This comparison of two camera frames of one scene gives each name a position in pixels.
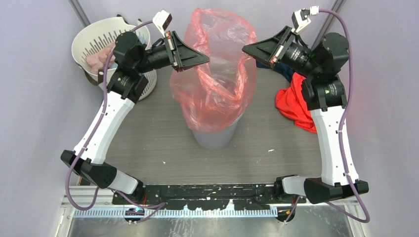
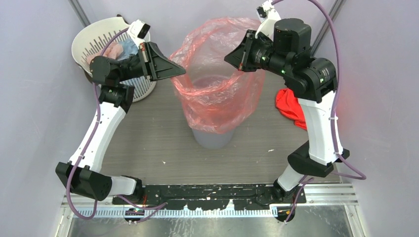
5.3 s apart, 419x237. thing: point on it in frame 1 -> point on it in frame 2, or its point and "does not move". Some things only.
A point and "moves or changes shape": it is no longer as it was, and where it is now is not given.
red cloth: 292,103 does not move
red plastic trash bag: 214,96 moves or changes shape
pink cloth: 99,60 does not move
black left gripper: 185,58 -> 155,65
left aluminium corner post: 79,12 does not move
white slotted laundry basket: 93,37 does not move
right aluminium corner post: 328,21 does not move
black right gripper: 272,51 -> 240,58
